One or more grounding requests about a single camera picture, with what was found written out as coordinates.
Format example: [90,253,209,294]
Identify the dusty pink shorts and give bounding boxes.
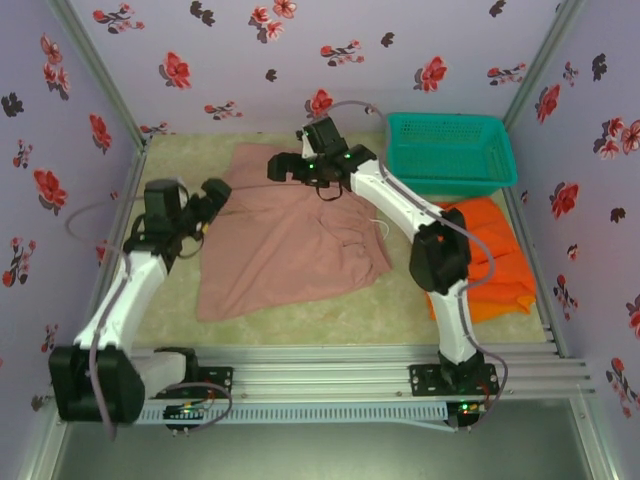
[195,143,394,322]

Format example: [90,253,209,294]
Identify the red-orange shorts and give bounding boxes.
[442,195,537,306]

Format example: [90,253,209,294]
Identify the teal plastic basket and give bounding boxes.
[384,112,519,199]

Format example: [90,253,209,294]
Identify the controller circuit board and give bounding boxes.
[446,399,489,434]
[163,402,214,437]

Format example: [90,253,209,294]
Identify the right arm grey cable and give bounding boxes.
[309,99,511,434]

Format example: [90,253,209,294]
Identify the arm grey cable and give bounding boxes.
[309,99,511,434]
[64,194,235,444]

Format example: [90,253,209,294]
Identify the aluminium side rail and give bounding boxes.
[502,187,569,359]
[74,142,151,364]

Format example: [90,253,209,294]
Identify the left arm grey cable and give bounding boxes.
[64,194,235,444]

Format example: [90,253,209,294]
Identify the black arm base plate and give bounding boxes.
[408,364,501,399]
[189,366,235,400]

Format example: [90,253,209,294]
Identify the aluminium corner post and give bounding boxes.
[45,0,152,151]
[499,0,587,132]

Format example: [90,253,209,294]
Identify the wide slotted aluminium rail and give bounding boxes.
[47,344,599,401]

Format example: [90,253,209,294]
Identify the white slotted cable duct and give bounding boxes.
[134,403,449,432]

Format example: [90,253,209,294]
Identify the aluminium lower frame bar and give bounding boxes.
[14,394,76,480]
[569,394,626,480]

